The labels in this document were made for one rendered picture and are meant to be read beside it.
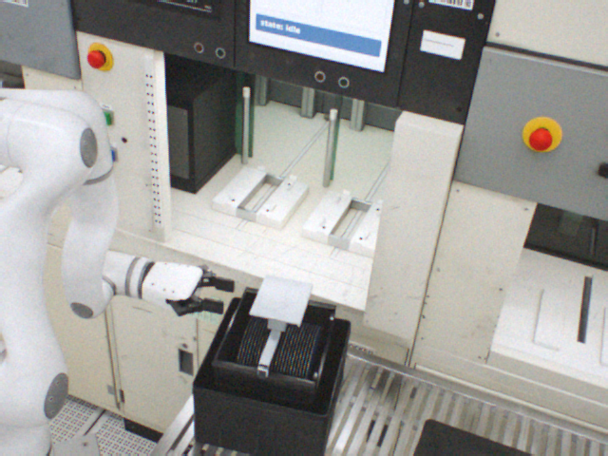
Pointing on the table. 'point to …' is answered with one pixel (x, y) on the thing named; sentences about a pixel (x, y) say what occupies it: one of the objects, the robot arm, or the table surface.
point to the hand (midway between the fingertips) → (220, 294)
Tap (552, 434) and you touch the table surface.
